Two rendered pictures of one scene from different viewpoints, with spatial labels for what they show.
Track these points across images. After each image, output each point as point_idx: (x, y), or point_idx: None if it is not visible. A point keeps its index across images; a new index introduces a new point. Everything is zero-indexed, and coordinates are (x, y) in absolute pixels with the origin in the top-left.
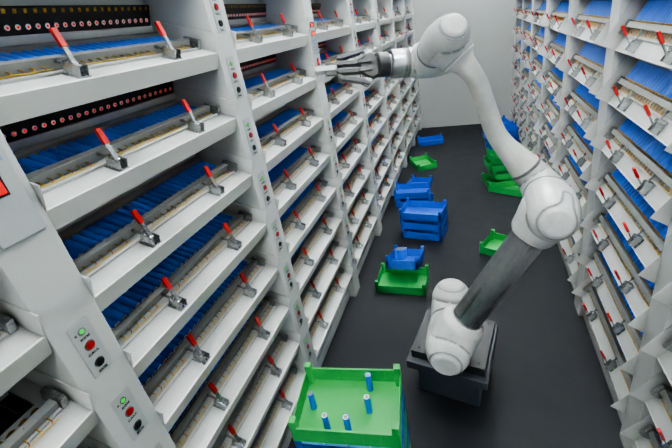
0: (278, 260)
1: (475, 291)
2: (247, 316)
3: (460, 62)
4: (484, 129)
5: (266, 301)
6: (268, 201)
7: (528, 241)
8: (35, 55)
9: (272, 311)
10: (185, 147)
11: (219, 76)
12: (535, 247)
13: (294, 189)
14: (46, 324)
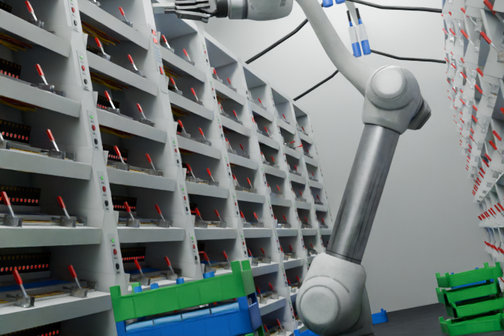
0: (103, 214)
1: (341, 207)
2: (63, 238)
3: None
4: (325, 49)
5: (82, 281)
6: (96, 145)
7: (375, 119)
8: None
9: (90, 292)
10: (26, 26)
11: (58, 5)
12: (384, 125)
13: (127, 169)
14: None
